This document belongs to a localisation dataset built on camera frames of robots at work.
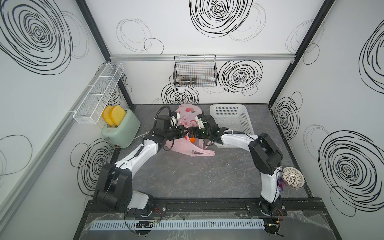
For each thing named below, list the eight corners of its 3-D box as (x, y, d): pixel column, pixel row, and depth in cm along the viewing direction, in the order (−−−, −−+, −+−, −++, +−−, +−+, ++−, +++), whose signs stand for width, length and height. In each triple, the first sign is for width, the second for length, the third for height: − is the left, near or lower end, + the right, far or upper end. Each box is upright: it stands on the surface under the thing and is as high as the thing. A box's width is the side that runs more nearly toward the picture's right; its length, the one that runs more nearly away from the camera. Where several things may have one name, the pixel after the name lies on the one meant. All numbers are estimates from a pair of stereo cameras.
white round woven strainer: (286, 189, 81) (291, 186, 78) (279, 170, 88) (283, 166, 85) (302, 189, 82) (308, 186, 78) (294, 170, 88) (298, 166, 85)
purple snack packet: (278, 191, 80) (280, 189, 78) (278, 177, 84) (280, 176, 82) (283, 192, 79) (285, 191, 77) (283, 179, 84) (285, 178, 82)
